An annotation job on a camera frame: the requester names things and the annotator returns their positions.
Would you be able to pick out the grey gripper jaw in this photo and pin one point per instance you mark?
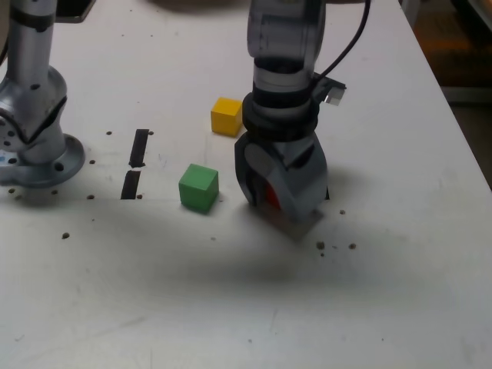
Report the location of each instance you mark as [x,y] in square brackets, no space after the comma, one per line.
[303,192]

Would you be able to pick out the yellow cube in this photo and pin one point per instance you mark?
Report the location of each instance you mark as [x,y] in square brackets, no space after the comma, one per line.
[227,117]

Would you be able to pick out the red cube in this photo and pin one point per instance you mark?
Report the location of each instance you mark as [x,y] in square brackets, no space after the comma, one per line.
[272,196]

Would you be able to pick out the black tape square outline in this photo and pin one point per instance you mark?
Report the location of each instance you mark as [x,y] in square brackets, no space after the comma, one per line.
[327,196]

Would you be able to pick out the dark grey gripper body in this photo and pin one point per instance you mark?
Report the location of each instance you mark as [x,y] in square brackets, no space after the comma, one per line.
[298,150]

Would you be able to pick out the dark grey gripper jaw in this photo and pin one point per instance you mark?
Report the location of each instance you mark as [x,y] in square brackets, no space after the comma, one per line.
[242,173]

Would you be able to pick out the small wrist camera box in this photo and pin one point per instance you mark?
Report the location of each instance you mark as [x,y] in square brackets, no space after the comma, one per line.
[333,92]

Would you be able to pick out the black tape strip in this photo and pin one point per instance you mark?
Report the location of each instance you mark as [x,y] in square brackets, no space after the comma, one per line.
[139,146]

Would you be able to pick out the green cube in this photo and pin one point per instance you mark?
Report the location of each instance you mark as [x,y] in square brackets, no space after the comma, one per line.
[198,188]

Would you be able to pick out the black flat phone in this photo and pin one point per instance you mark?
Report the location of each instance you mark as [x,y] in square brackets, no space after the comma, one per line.
[77,7]

